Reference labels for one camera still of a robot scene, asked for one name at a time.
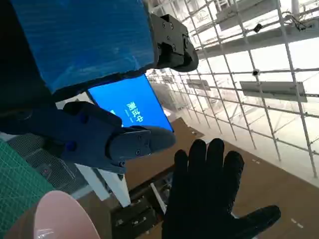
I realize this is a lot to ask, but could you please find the black left hand blue tape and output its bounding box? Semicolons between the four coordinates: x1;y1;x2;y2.
0;0;199;175

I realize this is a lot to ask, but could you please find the black gloved right hand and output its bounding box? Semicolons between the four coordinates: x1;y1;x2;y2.
161;138;282;239

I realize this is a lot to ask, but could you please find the pink bowl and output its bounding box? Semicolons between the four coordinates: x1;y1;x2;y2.
3;190;103;239

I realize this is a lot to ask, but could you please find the black floor equipment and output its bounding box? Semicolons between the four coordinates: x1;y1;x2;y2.
111;169;175;236

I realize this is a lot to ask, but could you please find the blue screen monitor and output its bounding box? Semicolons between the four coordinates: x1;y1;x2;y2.
87;74;174;133

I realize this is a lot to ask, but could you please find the white ceiling light panel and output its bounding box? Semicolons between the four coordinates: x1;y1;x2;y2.
240;81;309;103
186;79;212;92

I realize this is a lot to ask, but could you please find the large white mesh cabinet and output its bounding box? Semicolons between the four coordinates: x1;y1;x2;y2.
6;133;132;209

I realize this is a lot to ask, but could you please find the green cutting mat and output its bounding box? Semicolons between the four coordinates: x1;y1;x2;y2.
0;138;57;229

